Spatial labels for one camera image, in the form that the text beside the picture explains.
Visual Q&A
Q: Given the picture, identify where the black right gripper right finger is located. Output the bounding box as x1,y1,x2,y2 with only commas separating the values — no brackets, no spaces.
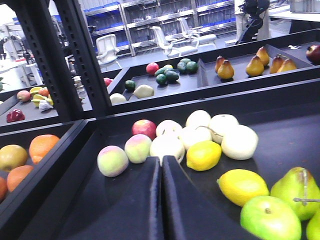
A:
162,156,257,240

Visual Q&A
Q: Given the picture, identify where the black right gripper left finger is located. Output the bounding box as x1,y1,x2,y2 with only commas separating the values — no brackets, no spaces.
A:
51,157,160,240

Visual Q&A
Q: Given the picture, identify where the peach left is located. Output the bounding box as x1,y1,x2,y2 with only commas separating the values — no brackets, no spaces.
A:
97,145,129,178

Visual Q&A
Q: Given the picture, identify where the peach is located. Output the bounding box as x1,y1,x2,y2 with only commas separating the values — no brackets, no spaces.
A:
97,145,129,178
124,134,152,164

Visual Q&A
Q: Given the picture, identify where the yellow lemon middle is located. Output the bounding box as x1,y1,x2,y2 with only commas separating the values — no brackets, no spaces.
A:
216,168,270,207

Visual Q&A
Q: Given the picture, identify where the yellow lemon near white pears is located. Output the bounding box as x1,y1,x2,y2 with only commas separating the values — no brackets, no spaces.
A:
186,140,222,172

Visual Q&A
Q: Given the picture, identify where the peach right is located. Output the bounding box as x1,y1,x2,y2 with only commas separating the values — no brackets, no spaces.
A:
124,134,152,164

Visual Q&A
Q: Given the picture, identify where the black wooden produce stand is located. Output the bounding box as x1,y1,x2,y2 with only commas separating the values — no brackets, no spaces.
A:
0,28,320,240

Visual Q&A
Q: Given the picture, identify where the green apple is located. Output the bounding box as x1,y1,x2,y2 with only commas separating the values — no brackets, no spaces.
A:
240,196,302,240

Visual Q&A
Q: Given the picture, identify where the red apple by peaches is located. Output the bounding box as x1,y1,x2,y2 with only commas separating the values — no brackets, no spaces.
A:
131,119,157,140

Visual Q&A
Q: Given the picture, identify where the orange with navel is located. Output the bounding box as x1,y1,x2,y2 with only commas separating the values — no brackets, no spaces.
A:
29,134,60,165

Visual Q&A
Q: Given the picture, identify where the green pear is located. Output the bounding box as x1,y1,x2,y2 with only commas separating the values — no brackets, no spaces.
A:
270,166,320,221

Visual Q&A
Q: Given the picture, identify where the yellow round citrus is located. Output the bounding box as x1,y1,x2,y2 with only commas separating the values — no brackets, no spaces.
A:
0,144,29,172

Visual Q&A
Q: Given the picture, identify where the red bell pepper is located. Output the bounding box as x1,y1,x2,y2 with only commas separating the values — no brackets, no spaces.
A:
6,109,25,123

